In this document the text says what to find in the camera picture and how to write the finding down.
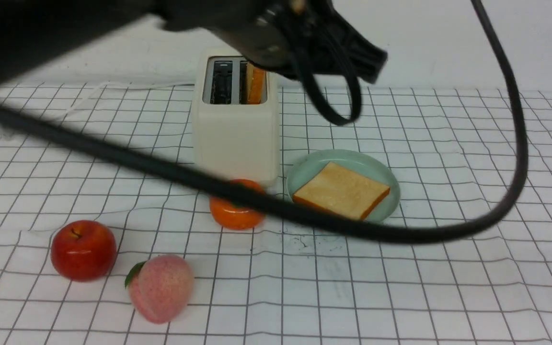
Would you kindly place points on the cream white toaster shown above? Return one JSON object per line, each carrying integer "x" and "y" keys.
{"x": 233, "y": 139}

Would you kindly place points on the orange persimmon with green leaf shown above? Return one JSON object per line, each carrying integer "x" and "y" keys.
{"x": 234, "y": 217}

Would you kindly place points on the pale green round plate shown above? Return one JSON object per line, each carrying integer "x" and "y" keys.
{"x": 363, "y": 164}

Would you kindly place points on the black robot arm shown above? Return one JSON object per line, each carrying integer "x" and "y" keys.
{"x": 34, "y": 32}

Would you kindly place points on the pink peach with leaf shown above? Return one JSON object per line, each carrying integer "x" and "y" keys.
{"x": 160, "y": 288}

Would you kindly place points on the white checkered tablecloth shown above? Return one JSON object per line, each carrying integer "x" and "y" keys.
{"x": 279, "y": 284}

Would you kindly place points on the red apple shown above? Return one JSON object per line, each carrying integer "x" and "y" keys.
{"x": 83, "y": 250}

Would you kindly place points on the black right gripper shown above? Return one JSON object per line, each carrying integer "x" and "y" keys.
{"x": 268, "y": 32}

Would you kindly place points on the toast slice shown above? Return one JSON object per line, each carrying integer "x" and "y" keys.
{"x": 255, "y": 82}
{"x": 342, "y": 191}

